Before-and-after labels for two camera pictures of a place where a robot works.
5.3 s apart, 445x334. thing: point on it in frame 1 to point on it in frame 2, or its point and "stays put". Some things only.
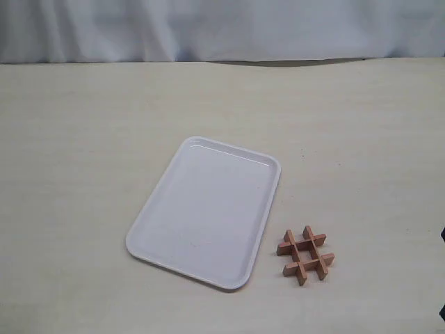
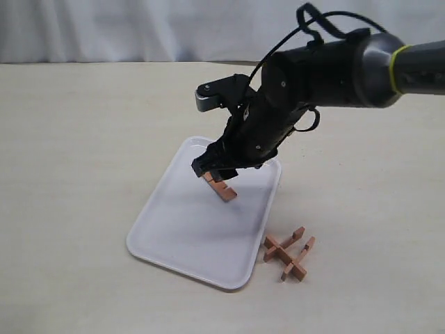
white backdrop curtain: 156,31 stays put
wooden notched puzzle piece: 301,276 to 295,236
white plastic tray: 207,215 stays put
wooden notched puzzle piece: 299,268 to 298,271
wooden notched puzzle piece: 293,246 to 224,192
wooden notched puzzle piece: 321,271 to 295,261
